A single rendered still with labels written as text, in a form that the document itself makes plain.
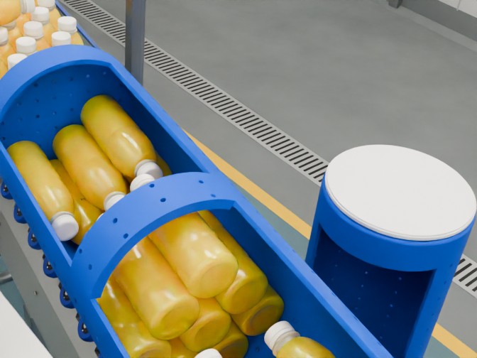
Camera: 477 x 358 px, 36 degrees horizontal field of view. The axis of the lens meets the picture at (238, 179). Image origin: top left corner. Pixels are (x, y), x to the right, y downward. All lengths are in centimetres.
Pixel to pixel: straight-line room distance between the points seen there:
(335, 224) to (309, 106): 234
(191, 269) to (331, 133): 259
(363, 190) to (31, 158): 58
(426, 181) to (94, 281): 71
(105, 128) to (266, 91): 251
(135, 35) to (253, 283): 103
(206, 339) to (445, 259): 51
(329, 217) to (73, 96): 50
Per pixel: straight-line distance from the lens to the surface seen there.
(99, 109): 128
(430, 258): 133
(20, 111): 132
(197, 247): 93
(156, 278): 95
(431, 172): 145
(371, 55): 426
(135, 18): 187
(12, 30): 169
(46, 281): 128
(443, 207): 137
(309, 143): 337
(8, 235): 143
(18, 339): 90
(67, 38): 159
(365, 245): 130
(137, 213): 94
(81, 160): 125
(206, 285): 94
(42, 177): 122
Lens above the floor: 182
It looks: 36 degrees down
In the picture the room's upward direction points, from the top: 7 degrees clockwise
